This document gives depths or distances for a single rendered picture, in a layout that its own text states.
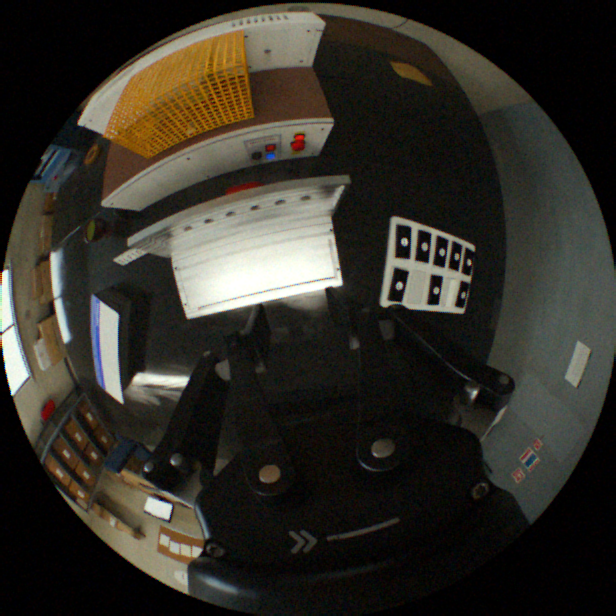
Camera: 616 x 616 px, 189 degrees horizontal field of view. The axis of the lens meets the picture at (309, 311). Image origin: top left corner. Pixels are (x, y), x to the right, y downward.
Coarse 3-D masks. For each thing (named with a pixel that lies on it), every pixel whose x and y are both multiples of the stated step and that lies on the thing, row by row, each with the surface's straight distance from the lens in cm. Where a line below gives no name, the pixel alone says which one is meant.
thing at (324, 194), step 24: (240, 192) 37; (264, 192) 36; (288, 192) 39; (312, 192) 41; (336, 192) 43; (192, 216) 39; (216, 216) 43; (240, 216) 45; (264, 216) 47; (288, 216) 48; (312, 216) 51; (144, 240) 45; (168, 240) 51; (192, 240) 51; (216, 240) 54
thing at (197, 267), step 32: (288, 224) 54; (320, 224) 55; (192, 256) 59; (224, 256) 56; (256, 256) 54; (288, 256) 54; (320, 256) 55; (192, 288) 60; (224, 288) 57; (256, 288) 55; (320, 288) 56
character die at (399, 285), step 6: (396, 270) 63; (402, 270) 65; (396, 276) 63; (402, 276) 65; (396, 282) 63; (402, 282) 64; (390, 288) 63; (396, 288) 64; (402, 288) 65; (390, 294) 63; (396, 294) 64; (402, 294) 65; (390, 300) 64; (396, 300) 65; (402, 300) 66
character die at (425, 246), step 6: (420, 234) 67; (426, 234) 69; (420, 240) 68; (426, 240) 69; (420, 246) 67; (426, 246) 69; (420, 252) 68; (426, 252) 69; (420, 258) 67; (426, 258) 69
